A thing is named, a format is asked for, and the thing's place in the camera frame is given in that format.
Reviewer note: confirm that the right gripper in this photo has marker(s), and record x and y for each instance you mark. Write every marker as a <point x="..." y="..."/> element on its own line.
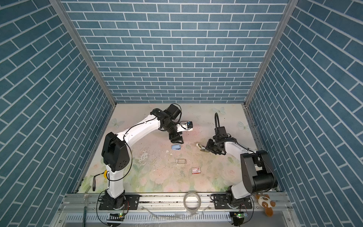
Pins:
<point x="209" y="146"/>

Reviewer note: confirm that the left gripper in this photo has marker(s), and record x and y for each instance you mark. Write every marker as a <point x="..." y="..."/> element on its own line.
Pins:
<point x="176" y="138"/>

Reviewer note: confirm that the olive grey stapler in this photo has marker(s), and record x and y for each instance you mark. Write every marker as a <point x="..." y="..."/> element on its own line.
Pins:
<point x="201" y="147"/>

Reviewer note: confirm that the staples tray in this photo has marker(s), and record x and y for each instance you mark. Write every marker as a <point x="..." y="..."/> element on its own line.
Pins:
<point x="181" y="161"/>

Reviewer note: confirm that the red staples box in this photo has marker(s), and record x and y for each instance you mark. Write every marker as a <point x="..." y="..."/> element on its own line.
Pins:
<point x="196" y="170"/>

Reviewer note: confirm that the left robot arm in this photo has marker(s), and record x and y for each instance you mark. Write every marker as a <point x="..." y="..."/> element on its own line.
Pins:
<point x="116" y="151"/>

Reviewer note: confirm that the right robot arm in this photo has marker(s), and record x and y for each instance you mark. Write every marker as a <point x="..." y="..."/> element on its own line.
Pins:
<point x="257" y="173"/>

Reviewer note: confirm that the clear tape roll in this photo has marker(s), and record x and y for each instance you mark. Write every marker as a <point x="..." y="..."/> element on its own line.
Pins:
<point x="192" y="202"/>

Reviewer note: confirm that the plush toy animal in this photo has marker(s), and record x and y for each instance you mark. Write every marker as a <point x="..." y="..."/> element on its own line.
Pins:
<point x="265" y="201"/>

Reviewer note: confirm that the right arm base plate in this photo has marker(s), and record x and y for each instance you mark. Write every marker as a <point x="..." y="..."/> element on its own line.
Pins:
<point x="224" y="201"/>

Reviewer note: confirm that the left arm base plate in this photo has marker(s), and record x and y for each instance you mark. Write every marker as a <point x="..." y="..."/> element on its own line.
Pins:
<point x="123" y="202"/>

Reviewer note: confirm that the aluminium front rail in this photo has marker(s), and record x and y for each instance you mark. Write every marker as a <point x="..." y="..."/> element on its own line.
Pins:
<point x="167" y="210"/>

